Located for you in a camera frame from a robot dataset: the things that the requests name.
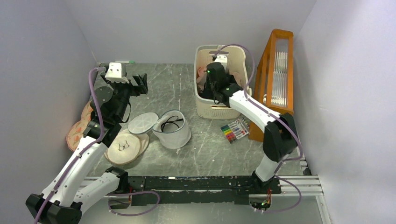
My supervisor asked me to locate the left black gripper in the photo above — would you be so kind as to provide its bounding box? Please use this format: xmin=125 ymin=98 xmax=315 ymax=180
xmin=101 ymin=73 xmax=148 ymax=121

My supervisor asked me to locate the white mesh laundry bag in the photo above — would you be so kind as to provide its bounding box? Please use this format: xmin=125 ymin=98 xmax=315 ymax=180
xmin=128 ymin=110 xmax=191 ymax=149

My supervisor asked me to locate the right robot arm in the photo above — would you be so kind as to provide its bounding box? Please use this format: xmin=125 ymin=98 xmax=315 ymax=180
xmin=205 ymin=62 xmax=298 ymax=193

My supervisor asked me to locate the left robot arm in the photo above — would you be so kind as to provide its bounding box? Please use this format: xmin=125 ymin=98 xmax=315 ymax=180
xmin=25 ymin=74 xmax=148 ymax=224

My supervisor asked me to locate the cream plastic laundry basket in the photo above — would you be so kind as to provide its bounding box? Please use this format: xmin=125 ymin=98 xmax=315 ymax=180
xmin=193 ymin=45 xmax=248 ymax=119

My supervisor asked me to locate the pink cloth in basket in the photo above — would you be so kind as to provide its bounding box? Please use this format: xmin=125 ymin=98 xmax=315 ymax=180
xmin=196 ymin=67 xmax=242 ymax=92

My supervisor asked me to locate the pack of coloured markers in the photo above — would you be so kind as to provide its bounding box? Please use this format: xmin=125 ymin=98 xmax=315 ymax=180
xmin=220 ymin=118 xmax=249 ymax=144

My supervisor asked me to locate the beige round fabric pad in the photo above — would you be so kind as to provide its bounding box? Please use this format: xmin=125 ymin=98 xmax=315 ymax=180
xmin=104 ymin=129 xmax=149 ymax=165

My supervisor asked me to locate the orange wooden rack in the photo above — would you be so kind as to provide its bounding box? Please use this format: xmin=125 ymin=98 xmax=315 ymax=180
xmin=248 ymin=29 xmax=295 ymax=143

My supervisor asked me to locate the floral pink oven mitt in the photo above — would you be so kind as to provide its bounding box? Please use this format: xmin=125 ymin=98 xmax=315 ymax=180
xmin=66 ymin=100 xmax=93 ymax=152

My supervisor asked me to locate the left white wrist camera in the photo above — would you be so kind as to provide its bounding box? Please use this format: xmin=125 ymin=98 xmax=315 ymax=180
xmin=105 ymin=62 xmax=128 ymax=84

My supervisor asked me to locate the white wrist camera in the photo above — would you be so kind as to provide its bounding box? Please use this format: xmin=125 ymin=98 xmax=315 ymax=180
xmin=105 ymin=62 xmax=128 ymax=84
xmin=212 ymin=54 xmax=229 ymax=72

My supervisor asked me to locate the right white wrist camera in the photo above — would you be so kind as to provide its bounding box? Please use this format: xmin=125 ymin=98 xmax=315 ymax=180
xmin=212 ymin=54 xmax=229 ymax=72

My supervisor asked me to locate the black wire in bag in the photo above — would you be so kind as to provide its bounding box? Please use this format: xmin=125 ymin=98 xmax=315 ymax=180
xmin=160 ymin=115 xmax=184 ymax=133

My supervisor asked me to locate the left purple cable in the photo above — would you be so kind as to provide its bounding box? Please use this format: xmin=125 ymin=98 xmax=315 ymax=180
xmin=34 ymin=67 xmax=160 ymax=224

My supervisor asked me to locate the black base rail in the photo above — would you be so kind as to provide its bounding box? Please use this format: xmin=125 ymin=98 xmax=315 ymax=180
xmin=128 ymin=175 xmax=282 ymax=206

